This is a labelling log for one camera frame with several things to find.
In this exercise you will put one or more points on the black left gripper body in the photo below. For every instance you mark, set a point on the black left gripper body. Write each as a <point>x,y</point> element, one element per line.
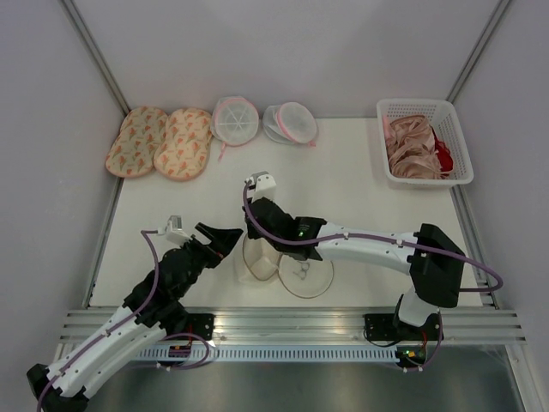
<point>202,256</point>

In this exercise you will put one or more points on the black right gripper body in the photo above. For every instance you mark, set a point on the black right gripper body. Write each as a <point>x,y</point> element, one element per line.
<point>250,235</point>

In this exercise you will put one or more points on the cream mesh laundry bag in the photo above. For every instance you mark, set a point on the cream mesh laundry bag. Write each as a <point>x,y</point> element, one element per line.
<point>259,264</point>

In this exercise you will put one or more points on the pink bra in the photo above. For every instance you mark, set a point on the pink bra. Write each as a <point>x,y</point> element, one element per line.
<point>410,148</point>

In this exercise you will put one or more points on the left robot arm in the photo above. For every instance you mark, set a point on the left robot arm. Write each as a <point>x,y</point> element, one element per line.
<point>152,312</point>

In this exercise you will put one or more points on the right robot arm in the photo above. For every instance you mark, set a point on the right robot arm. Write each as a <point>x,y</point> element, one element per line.
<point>431,259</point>

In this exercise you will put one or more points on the floral bra pad right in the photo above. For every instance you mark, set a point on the floral bra pad right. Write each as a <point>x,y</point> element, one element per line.
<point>184,153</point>

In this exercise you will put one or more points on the floral bra pad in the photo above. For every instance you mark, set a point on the floral bra pad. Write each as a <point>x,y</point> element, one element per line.
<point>184,153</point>
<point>140,134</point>

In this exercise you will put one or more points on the pink trimmed mesh bag right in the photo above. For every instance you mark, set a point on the pink trimmed mesh bag right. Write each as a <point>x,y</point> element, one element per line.
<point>290,123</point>

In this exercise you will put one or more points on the pink trimmed mesh bag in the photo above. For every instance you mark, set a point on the pink trimmed mesh bag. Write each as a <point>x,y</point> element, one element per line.
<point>290,123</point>
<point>235,122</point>

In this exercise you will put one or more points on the pink trimmed mesh bag left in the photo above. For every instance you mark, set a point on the pink trimmed mesh bag left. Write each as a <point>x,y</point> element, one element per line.
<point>235,122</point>

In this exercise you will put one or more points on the floral bra pad left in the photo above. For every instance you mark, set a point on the floral bra pad left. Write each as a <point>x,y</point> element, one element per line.
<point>140,134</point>

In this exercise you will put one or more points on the red bra in basket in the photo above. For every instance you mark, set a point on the red bra in basket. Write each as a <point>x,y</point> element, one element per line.
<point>443,155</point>

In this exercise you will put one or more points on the white plastic basket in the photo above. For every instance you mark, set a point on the white plastic basket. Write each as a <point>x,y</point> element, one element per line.
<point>443,119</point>

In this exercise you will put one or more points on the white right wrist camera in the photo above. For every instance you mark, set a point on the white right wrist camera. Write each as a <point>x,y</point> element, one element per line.
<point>261,185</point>

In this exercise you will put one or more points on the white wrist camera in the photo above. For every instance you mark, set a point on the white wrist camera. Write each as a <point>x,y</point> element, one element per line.
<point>261,185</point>
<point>174,232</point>

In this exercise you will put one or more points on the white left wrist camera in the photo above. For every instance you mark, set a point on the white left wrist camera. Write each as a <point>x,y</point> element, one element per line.
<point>174,232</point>

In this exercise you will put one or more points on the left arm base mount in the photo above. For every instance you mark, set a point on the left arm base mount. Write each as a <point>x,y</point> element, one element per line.
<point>200,324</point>

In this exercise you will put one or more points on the aluminium front rail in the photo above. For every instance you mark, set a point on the aluminium front rail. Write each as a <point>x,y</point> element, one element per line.
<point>463,326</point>

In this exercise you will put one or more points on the white slotted cable duct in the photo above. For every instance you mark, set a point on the white slotted cable duct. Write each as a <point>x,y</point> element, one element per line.
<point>285,353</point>

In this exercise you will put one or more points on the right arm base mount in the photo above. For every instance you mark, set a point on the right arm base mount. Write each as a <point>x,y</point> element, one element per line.
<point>381,327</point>

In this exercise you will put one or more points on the left aluminium corner post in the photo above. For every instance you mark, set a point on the left aluminium corner post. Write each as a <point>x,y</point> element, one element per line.
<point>83,32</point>

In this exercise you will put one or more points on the aluminium corner post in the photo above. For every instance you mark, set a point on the aluminium corner post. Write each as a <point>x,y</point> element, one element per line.
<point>494,21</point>
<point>83,32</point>

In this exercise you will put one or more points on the right aluminium corner post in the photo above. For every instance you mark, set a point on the right aluminium corner post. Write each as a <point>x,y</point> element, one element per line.
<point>494,21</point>

